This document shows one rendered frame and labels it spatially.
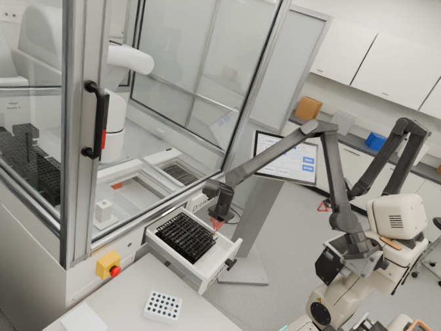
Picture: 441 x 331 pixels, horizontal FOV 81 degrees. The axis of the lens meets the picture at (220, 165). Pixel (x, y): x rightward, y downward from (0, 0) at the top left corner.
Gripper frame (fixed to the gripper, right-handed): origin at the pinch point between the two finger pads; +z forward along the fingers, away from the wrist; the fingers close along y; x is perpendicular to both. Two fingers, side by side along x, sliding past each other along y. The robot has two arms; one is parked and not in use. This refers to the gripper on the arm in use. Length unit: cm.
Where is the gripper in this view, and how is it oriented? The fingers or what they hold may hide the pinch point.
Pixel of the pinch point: (216, 228)
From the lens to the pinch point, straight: 115.6
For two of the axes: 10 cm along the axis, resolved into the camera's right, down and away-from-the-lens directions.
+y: 8.0, 4.1, -4.4
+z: -2.5, 8.9, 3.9
